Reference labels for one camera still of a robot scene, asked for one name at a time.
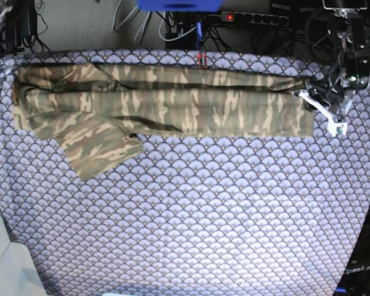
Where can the red and black clamp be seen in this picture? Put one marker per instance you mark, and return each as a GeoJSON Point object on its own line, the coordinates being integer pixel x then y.
{"type": "Point", "coordinates": [202, 60]}

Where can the black power strip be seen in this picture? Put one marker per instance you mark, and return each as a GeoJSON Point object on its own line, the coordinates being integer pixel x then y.
{"type": "Point", "coordinates": [254, 18]}

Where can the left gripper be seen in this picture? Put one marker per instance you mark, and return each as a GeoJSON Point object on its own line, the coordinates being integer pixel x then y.
{"type": "Point", "coordinates": [332, 105]}

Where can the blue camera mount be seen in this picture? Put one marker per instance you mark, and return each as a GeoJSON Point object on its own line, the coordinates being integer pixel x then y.
{"type": "Point", "coordinates": [180, 5]}

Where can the white plastic bin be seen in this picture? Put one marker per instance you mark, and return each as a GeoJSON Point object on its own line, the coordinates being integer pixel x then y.
{"type": "Point", "coordinates": [18, 274]}

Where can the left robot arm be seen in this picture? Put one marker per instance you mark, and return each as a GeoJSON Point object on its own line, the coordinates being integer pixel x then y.
{"type": "Point", "coordinates": [350, 70]}

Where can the black OpenArm box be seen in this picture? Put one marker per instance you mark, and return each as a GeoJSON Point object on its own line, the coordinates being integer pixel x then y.
{"type": "Point", "coordinates": [356, 277]}

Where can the camouflage T-shirt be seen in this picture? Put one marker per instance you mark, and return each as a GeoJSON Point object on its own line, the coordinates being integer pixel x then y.
{"type": "Point", "coordinates": [96, 112]}

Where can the black power adapter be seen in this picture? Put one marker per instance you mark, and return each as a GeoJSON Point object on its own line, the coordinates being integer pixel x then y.
{"type": "Point", "coordinates": [21, 22]}

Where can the fan-patterned purple tablecloth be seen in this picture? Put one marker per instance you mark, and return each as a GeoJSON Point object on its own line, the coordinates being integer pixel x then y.
{"type": "Point", "coordinates": [191, 216]}

